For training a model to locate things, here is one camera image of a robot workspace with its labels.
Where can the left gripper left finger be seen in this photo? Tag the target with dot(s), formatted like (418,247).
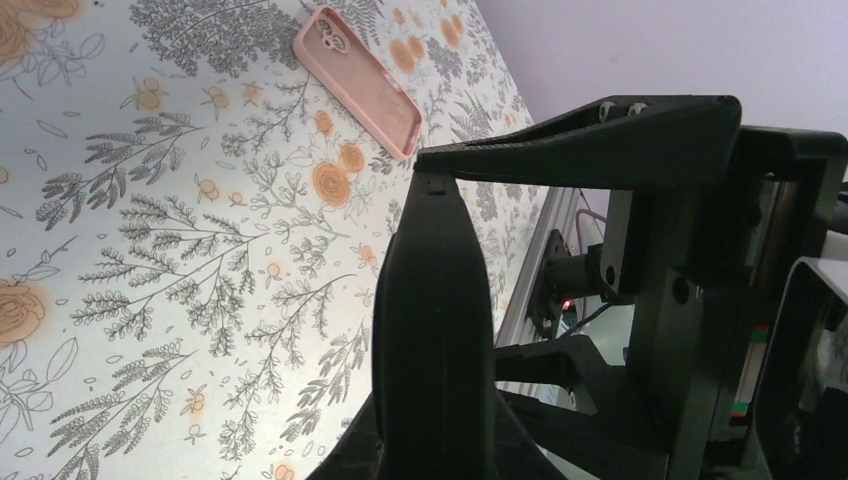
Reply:
(433,352)

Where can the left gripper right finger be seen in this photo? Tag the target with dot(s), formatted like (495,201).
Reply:
(618,142)

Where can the pink phone case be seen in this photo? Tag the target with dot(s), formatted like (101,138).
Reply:
(331,50)

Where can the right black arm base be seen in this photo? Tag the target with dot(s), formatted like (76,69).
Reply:
(544,315)

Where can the floral patterned table mat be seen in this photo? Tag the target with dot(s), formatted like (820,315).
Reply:
(191,231)

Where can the aluminium mounting rail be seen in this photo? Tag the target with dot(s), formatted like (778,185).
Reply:
(556,213)

